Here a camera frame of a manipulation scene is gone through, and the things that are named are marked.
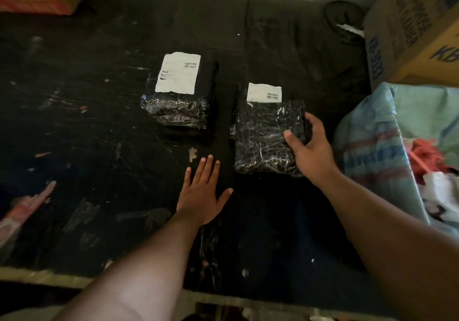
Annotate white paper scrap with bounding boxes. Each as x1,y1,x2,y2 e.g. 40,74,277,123
336,23,365,39

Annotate person's right forearm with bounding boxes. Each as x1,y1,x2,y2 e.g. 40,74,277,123
318,172,459,321

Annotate white plastic packet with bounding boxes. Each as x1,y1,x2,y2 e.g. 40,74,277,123
419,171,459,225

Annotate person's left forearm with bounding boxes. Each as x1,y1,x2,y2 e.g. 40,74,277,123
53,210,206,321

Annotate black wrapped parcel large label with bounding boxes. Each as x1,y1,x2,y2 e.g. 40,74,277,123
140,52,219,130

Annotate pink plastic wrapper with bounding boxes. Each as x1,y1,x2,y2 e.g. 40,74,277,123
0,181,57,257

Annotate black parcel small label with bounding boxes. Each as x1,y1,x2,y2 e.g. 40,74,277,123
229,82,312,177

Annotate person's left hand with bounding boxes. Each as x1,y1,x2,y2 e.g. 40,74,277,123
176,154,234,227

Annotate striped woven plastic sack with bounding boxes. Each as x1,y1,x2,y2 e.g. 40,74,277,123
332,82,459,240

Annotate brown cardboard box blue print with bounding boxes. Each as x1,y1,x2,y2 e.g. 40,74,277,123
362,0,459,91

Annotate red cloth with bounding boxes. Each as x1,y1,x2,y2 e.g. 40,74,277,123
406,138,453,185

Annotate person's right hand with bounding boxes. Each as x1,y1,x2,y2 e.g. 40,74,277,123
283,112,340,189

